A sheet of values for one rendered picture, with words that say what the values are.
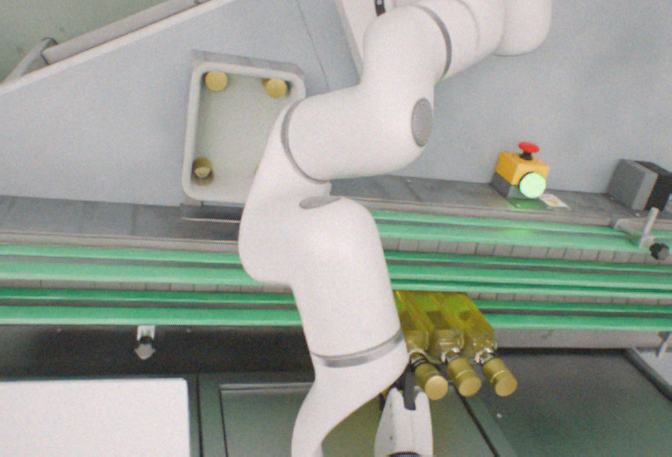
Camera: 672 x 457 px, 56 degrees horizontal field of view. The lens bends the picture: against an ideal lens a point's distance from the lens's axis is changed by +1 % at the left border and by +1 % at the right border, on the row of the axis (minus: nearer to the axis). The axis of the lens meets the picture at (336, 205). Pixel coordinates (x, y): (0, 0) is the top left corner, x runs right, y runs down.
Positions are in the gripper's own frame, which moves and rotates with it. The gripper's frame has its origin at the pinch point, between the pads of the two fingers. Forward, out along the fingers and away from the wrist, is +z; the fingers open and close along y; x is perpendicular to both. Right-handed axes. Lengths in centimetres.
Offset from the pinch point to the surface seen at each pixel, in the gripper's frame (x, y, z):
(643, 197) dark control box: -49, 20, 47
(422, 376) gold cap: -3.8, 1.5, 1.8
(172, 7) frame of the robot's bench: 55, 31, 85
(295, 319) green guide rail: 14.3, -3.3, 17.0
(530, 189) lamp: -23.7, 19.6, 38.4
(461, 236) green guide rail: -9.5, 14.1, 23.2
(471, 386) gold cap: -11.4, 0.5, 3.0
